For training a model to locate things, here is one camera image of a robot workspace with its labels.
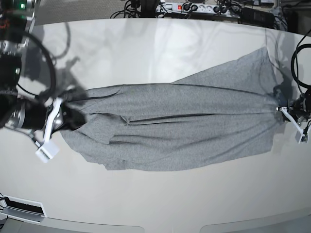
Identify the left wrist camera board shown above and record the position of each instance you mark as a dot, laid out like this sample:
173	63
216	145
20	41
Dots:
301	137

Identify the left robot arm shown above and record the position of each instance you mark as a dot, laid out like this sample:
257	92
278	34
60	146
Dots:
303	88

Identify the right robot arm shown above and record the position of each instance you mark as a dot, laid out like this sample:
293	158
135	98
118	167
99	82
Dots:
17	19

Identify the grey t-shirt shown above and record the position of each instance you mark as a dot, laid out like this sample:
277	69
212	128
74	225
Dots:
222	113

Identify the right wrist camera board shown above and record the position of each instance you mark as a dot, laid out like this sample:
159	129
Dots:
47	151

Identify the table cable grommet slot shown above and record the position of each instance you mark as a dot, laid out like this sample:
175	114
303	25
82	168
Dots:
22	209

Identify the white power strip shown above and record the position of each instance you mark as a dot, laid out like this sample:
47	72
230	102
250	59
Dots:
224	9

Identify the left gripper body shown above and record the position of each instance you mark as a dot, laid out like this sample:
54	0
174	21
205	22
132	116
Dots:
300	109

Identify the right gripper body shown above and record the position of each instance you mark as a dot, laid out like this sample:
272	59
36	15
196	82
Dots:
54	119

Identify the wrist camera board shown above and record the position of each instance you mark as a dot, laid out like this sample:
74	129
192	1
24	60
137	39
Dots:
47	151
301	137

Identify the black power adapter brick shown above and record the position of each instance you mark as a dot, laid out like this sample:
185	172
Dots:
257	17

